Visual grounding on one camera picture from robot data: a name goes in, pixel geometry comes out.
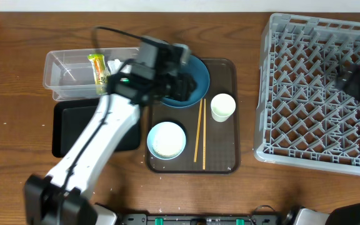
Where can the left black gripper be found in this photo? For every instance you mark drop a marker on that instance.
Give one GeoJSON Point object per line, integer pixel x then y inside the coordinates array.
{"type": "Point", "coordinates": [180, 85]}

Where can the white cup green inside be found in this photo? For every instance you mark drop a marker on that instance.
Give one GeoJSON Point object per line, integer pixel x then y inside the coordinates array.
{"type": "Point", "coordinates": [222, 107]}

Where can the white napkin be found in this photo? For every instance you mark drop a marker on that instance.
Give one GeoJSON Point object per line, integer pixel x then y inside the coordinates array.
{"type": "Point", "coordinates": [114, 65]}

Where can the green orange snack wrapper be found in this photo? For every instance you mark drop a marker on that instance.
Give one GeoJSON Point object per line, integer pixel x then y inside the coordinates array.
{"type": "Point", "coordinates": [100, 72]}

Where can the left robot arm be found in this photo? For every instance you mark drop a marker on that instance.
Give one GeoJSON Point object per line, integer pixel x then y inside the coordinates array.
{"type": "Point", "coordinates": [63, 196]}

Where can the grey dishwasher rack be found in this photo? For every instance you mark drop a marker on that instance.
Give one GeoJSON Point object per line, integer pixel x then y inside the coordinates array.
{"type": "Point", "coordinates": [301, 118]}

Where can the dark blue plate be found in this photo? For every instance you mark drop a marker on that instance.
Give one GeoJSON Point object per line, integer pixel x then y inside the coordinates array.
{"type": "Point", "coordinates": [199, 72]}

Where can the right wooden chopstick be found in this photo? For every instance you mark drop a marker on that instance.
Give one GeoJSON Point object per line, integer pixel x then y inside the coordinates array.
{"type": "Point", "coordinates": [204, 136]}

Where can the wooden chopstick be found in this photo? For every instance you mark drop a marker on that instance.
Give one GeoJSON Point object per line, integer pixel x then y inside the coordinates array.
{"type": "Point", "coordinates": [198, 131]}
{"type": "Point", "coordinates": [204, 136]}

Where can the left wooden chopstick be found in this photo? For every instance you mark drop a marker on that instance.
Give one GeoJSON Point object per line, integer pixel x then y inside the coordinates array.
{"type": "Point", "coordinates": [198, 131]}

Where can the light blue bowl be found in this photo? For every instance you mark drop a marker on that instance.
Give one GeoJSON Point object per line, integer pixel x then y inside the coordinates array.
{"type": "Point", "coordinates": [166, 140]}

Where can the brown serving tray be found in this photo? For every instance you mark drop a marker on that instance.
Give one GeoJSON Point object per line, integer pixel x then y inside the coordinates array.
{"type": "Point", "coordinates": [222, 138]}

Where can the clear plastic bin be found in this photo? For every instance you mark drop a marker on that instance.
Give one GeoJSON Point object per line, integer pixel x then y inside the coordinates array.
{"type": "Point", "coordinates": [69, 74]}

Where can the black plastic bin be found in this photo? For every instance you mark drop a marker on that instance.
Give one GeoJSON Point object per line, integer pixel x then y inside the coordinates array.
{"type": "Point", "coordinates": [72, 117]}

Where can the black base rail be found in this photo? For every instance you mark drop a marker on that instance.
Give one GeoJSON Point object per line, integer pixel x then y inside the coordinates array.
{"type": "Point", "coordinates": [167, 219]}

